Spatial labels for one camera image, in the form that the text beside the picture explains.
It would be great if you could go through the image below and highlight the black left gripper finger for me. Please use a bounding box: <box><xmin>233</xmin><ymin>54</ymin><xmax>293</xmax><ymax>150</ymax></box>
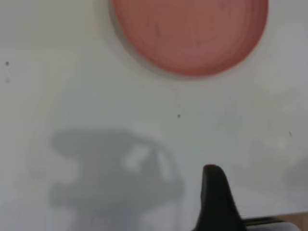
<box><xmin>196</xmin><ymin>164</ymin><xmax>245</xmax><ymax>231</ymax></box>

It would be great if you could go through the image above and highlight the pink plate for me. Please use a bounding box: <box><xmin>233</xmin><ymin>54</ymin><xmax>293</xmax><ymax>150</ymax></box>
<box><xmin>109</xmin><ymin>0</ymin><xmax>269</xmax><ymax>78</ymax></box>

